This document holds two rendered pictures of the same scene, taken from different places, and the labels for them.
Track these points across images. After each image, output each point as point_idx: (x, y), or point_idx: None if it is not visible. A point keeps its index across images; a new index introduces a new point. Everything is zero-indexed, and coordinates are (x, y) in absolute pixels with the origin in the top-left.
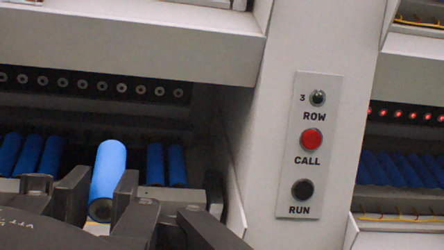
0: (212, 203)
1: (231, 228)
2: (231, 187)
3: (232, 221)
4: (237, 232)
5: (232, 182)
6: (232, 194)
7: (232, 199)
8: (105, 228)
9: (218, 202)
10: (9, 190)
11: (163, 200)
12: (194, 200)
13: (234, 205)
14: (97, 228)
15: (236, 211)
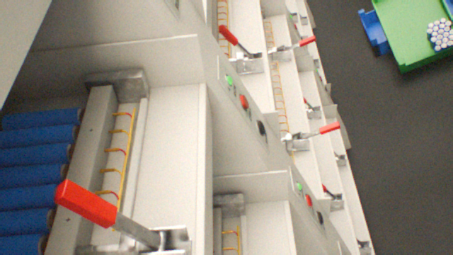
0: (264, 10)
1: (272, 9)
2: (260, 2)
3: (271, 6)
4: (279, 3)
5: (259, 0)
6: (262, 3)
7: (265, 3)
8: (272, 41)
9: (263, 8)
10: (267, 54)
11: (263, 21)
12: (262, 15)
13: (268, 2)
14: (272, 42)
15: (273, 0)
